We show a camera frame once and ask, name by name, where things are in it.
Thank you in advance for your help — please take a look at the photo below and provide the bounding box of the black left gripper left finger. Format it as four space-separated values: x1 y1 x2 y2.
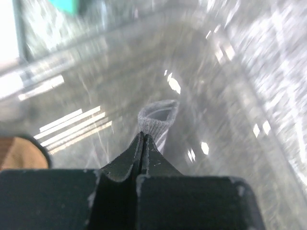
0 133 144 230

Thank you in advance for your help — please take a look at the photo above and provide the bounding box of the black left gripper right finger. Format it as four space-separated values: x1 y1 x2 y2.
136 135 265 230

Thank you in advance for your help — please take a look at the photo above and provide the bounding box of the clear plastic bin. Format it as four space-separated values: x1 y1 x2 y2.
0 0 307 178

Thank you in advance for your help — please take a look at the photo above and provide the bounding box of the silver white drying rack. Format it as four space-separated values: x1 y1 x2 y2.
13 0 33 63

